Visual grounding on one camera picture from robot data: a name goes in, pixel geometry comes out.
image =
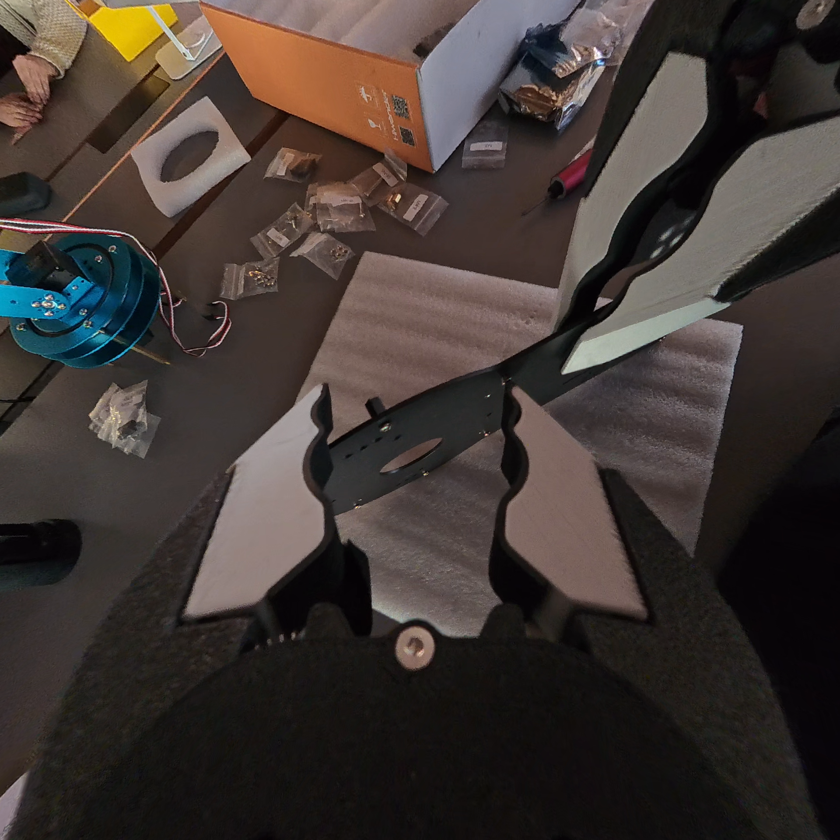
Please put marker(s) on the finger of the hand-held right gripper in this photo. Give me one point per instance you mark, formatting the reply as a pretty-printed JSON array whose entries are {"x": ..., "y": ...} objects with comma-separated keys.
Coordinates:
[
  {"x": 630, "y": 151},
  {"x": 774, "y": 197}
]

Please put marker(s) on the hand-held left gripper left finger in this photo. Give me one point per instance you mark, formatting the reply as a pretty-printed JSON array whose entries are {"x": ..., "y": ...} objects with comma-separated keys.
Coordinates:
[{"x": 262, "y": 525}]

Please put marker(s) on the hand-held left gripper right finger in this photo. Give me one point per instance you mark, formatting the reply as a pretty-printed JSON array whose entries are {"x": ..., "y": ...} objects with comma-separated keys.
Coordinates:
[{"x": 564, "y": 525}]

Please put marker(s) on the black metal chassis plate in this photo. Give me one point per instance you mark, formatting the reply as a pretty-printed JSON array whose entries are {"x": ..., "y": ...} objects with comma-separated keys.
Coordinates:
[{"x": 459, "y": 413}]

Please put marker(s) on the another person's forearm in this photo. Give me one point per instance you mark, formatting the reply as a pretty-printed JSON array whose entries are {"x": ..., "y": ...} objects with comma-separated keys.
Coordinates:
[{"x": 52, "y": 26}]

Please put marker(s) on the pink screwdriver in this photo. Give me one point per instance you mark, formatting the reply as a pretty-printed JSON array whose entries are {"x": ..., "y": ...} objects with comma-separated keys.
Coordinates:
[{"x": 568, "y": 176}]

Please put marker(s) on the blue foil bag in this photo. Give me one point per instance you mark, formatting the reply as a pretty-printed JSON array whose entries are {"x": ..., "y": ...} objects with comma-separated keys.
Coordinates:
[{"x": 544, "y": 98}]

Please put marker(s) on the dark teal object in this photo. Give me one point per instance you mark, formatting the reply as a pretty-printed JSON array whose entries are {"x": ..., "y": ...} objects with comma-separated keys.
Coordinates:
[{"x": 39, "y": 551}]

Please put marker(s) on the white foam sheet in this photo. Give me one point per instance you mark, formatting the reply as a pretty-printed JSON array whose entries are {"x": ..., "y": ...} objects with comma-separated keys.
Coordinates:
[{"x": 426, "y": 308}]

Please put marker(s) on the blue round metal part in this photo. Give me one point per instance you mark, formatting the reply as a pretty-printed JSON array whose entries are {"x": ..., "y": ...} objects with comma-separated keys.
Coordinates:
[{"x": 98, "y": 282}]

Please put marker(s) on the scattered small screw bags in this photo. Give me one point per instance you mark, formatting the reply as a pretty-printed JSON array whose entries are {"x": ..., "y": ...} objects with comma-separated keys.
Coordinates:
[{"x": 341, "y": 210}]

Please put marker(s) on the orange cardboard box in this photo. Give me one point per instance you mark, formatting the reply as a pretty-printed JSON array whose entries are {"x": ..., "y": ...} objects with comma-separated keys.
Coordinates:
[{"x": 315, "y": 72}]

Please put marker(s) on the white foam insert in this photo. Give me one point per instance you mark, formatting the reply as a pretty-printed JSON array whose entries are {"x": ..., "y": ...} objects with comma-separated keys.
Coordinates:
[{"x": 145, "y": 161}]

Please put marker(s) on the small dark rounded object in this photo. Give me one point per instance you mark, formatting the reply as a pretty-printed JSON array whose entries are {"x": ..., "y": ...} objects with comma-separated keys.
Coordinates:
[{"x": 23, "y": 190}]

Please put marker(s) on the white stand base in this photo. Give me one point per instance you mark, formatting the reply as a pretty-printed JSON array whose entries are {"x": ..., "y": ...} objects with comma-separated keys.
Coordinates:
[{"x": 190, "y": 52}]

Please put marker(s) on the yellow box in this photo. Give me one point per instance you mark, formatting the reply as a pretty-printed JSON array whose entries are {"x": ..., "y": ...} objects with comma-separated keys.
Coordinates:
[{"x": 131, "y": 26}]

